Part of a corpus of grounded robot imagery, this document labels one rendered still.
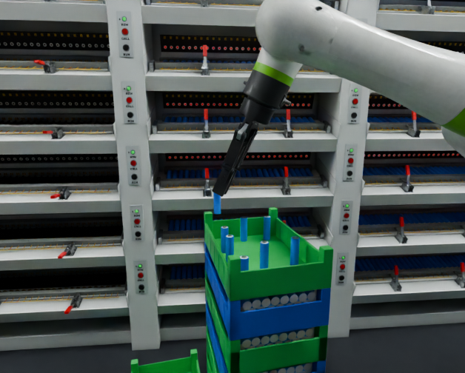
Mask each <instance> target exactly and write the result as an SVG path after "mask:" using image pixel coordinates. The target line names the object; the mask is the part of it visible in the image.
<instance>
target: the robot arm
mask: <svg viewBox="0 0 465 373"><path fill-rule="evenodd" d="M255 33H256V36H257V39H258V41H259V43H260V45H261V50H260V53H259V55H258V58H257V61H256V63H255V66H254V67H253V70H252V72H251V74H250V77H249V79H248V81H244V84H245V88H244V91H243V92H244V94H245V95H248V97H247V98H246V97H244V100H243V102H242V105H241V107H240V109H239V112H240V113H241V114H242V115H245V119H244V121H243V122H242V123H240V124H239V126H238V129H236V130H235V132H234V136H233V138H232V141H231V144H230V147H229V149H228V151H227V154H226V156H225V159H224V162H223V164H221V167H223V168H222V170H221V172H220V174H219V177H218V179H217V181H216V183H215V186H214V187H213V190H212V191H213V192H214V193H216V194H217V195H220V196H221V197H223V196H224V195H226V194H227V191H228V189H229V188H230V185H231V183H232V181H233V179H234V177H235V174H236V172H237V170H238V171H240V170H241V168H239V166H241V163H242V161H243V160H244V157H245V155H246V154H247V151H248V149H249V148H250V145H251V143H252V141H253V140H254V138H255V136H256V135H257V134H258V130H257V128H258V124H259V123H260V124H264V125H268V124H269V122H270V120H271V118H272V115H273V113H274V112H275V111H274V110H273V108H276V109H277V110H279V109H280V108H281V107H283V104H286V105H288V106H289V105H290V104H291V102H290V101H288V100H286V98H287V93H288V91H289V89H290V87H291V85H292V83H293V81H294V79H295V77H296V75H297V73H298V71H299V70H300V69H301V67H302V65H303V64H304V65H307V66H310V67H314V68H316V69H319V70H323V71H325V72H328V73H332V74H333V75H337V76H339V77H342V78H345V79H347V80H349V81H352V82H354V83H356V84H360V85H361V86H363V87H366V88H368V89H370V90H373V91H375V92H377V93H379V94H381V95H383V96H385V97H387V98H389V99H391V100H393V101H395V102H397V103H399V104H401V105H403V106H405V107H406V108H408V109H410V110H412V111H413V112H416V113H417V114H419V115H421V116H423V117H425V118H427V119H429V120H430V121H432V122H434V123H436V124H438V125H440V126H441V132H442V135H443V137H444V139H445V141H446V142H447V143H448V145H450V146H451V147H452V148H453V149H455V150H456V151H457V152H459V153H460V154H461V155H462V156H463V157H465V54H463V53H457V52H454V51H451V50H445V49H442V48H439V47H434V46H431V45H428V44H424V43H420V42H418V41H413V40H411V39H408V38H404V37H402V36H398V35H396V34H393V33H390V32H387V31H385V30H382V29H379V28H377V27H374V26H372V25H370V24H367V23H364V22H362V21H359V20H357V19H354V18H353V17H351V16H348V15H346V14H344V13H342V12H340V11H338V10H336V9H334V8H332V7H330V6H328V5H326V4H324V3H322V2H320V1H319V0H264V1H263V3H262V4H261V6H260V7H259V9H258V12H257V16H256V19H255Z"/></svg>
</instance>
